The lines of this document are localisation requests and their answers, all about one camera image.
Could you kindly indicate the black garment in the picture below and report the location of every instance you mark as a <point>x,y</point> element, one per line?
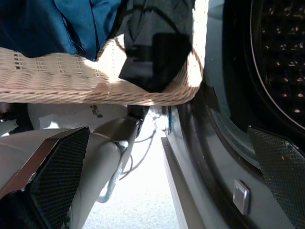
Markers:
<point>155,66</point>

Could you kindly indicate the dark blue garment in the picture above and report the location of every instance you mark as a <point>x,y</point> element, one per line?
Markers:
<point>47,23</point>

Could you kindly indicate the grey washing machine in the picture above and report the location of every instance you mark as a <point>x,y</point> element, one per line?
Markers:
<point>214,155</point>

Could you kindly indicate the pale woven basket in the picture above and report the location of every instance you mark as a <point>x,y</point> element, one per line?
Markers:
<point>59,81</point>

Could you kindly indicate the silver door latch plate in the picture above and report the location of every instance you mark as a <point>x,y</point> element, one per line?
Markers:
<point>240,196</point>

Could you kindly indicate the white rounded plastic object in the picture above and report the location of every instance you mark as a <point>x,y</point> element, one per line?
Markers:
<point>71,115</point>

